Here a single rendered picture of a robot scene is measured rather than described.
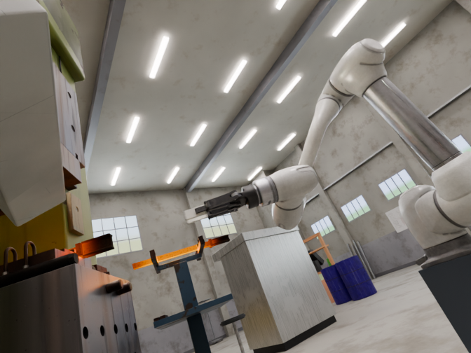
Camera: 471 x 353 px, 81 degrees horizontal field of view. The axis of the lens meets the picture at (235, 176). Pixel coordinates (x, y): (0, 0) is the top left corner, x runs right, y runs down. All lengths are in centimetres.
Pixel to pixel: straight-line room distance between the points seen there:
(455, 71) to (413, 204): 1072
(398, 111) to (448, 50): 1098
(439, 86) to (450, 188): 1079
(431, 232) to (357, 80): 62
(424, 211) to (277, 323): 362
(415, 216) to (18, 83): 118
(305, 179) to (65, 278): 69
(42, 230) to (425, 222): 143
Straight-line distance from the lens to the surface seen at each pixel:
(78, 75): 210
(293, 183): 88
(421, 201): 121
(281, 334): 458
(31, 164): 43
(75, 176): 109
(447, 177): 112
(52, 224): 129
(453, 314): 125
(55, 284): 77
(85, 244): 94
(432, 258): 125
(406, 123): 115
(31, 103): 36
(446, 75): 1189
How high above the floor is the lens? 69
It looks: 25 degrees up
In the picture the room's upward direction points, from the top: 22 degrees counter-clockwise
